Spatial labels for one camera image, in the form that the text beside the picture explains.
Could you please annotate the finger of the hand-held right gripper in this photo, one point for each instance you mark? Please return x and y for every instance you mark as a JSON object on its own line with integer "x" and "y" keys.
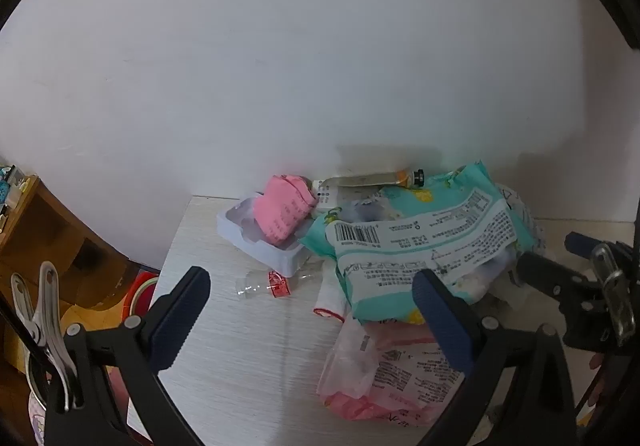
{"x": 545, "y": 273}
{"x": 580, "y": 245}

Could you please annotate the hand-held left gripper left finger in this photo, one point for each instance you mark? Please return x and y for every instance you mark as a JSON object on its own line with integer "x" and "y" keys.
{"x": 175, "y": 321}

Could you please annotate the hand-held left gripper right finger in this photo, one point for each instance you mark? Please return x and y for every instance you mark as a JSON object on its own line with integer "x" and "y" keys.
{"x": 445, "y": 321}

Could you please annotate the red bin green rim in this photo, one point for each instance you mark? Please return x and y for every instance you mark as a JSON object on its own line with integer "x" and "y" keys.
{"x": 142, "y": 283}

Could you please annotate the white plastic packet blue print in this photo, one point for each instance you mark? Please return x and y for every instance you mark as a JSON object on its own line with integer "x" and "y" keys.
{"x": 520, "y": 216}

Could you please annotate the clear plastic bottle red label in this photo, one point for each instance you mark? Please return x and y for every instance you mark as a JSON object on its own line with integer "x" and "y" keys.
{"x": 277, "y": 285}

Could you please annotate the white sock red trim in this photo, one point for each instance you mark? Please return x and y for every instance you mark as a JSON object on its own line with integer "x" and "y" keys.
{"x": 330, "y": 298}

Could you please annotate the white box green end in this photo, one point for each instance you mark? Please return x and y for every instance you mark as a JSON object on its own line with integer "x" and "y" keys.
{"x": 326, "y": 201}

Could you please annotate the person's right hand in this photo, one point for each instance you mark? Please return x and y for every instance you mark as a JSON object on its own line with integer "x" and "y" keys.
{"x": 596, "y": 393}

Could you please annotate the pink white plastic packet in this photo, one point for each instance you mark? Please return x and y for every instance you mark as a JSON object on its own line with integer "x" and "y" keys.
{"x": 395, "y": 376}

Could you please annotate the white plastic tray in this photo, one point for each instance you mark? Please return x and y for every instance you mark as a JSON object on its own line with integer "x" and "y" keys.
{"x": 235, "y": 226}

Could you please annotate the pink folded cloth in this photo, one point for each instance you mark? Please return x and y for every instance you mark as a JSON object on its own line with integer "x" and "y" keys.
{"x": 280, "y": 211}

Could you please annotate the wooden cabinet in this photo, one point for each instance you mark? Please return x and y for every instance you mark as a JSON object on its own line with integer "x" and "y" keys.
{"x": 40, "y": 236}

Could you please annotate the beige tube black cap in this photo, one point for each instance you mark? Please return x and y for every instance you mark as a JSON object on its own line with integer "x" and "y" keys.
{"x": 365, "y": 180}

